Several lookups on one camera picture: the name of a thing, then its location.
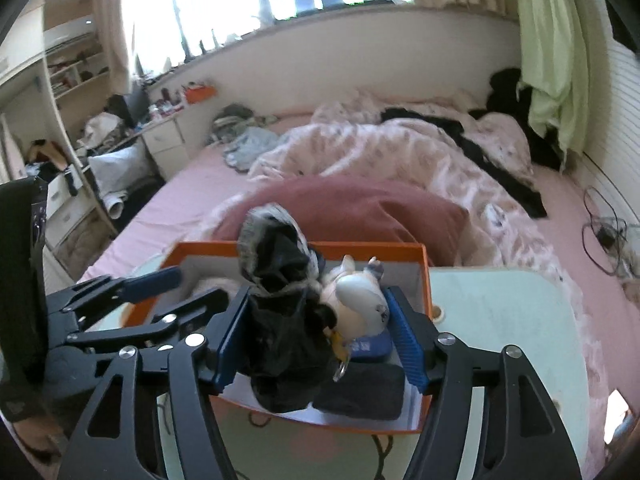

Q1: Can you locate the white air conditioner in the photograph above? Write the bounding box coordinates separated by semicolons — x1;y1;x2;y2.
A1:
42;15;96;51

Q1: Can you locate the white bookshelf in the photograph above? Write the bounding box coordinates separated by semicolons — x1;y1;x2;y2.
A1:
45;42;113;101

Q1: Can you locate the white storage drawer unit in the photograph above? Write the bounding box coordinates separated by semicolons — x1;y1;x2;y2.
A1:
42;170;118;281

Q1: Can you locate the cartoon printed green desktop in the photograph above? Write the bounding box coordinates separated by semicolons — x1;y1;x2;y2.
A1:
95;255;593;480

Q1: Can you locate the large orange cardboard box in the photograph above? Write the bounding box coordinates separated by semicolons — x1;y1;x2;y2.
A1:
120;241;433;433

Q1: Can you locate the smartphone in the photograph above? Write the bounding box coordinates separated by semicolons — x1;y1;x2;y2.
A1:
602;389;631;446

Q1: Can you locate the grey blue garment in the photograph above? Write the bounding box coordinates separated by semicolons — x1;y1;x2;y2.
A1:
222;127;281;171

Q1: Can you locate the small orange box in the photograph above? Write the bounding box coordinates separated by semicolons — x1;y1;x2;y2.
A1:
182;82;217;105

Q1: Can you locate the light green curtain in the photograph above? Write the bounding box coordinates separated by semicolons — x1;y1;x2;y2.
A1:
515;0;591;171

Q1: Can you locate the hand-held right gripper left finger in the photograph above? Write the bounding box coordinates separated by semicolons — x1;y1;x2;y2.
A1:
56;285;251;480

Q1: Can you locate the grey clothes heap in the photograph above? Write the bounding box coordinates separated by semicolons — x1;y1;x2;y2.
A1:
210;104;278;146

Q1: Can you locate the white drawer cabinet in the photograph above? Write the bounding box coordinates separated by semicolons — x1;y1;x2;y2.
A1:
142;117;193;181

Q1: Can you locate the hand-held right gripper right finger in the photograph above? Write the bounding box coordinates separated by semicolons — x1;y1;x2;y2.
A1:
382;286;583;480

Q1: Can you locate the white doll figure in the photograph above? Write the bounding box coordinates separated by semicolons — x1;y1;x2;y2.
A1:
320;255;392;356

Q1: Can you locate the black clothes pile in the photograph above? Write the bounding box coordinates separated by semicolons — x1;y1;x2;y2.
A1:
487;67;563;171

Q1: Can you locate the blue tin box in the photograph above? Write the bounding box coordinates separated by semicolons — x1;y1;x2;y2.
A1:
347;332;393;363

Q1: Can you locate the long black garment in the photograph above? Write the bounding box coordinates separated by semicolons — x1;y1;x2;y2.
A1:
382;106;548;219

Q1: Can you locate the black charger cable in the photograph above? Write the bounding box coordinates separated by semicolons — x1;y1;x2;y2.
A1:
582;186;640;278

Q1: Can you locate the black pouch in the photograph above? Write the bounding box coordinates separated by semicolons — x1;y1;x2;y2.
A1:
314;362;405;422

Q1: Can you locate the black computer monitor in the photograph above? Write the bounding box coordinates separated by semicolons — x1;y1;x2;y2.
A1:
107;82;151;128

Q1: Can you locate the pink bed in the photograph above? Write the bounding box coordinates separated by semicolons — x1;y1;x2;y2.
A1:
80;110;640;461

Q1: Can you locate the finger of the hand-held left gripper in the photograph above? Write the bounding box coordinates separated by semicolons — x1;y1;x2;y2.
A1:
67;287;231;352
47;266;182;333

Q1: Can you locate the white pillow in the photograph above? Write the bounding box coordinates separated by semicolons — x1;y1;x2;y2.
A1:
87;142;163;218

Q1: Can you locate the pink floral blanket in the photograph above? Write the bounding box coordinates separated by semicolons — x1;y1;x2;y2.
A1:
247;87;566;271

